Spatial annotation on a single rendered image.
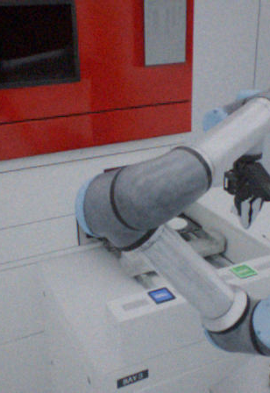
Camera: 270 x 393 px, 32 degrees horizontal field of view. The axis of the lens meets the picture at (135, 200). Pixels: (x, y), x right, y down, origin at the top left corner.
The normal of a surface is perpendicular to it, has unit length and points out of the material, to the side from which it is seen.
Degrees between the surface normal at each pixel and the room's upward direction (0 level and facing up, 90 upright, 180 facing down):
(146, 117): 90
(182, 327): 90
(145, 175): 40
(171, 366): 90
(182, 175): 56
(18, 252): 90
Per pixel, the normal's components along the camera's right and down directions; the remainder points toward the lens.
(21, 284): 0.43, 0.34
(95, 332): -0.03, -0.92
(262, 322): -0.62, -0.53
